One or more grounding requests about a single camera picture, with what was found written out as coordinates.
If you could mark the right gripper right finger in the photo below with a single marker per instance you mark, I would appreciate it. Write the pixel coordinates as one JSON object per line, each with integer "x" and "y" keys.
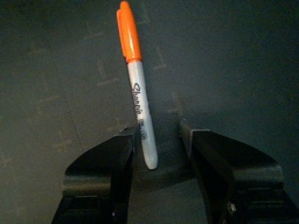
{"x": 238, "y": 175}

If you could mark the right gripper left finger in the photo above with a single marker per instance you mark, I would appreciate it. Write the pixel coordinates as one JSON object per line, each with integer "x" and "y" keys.
{"x": 104, "y": 166}

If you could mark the grey marker pen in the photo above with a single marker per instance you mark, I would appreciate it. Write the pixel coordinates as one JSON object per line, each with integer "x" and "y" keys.
{"x": 139, "y": 96}

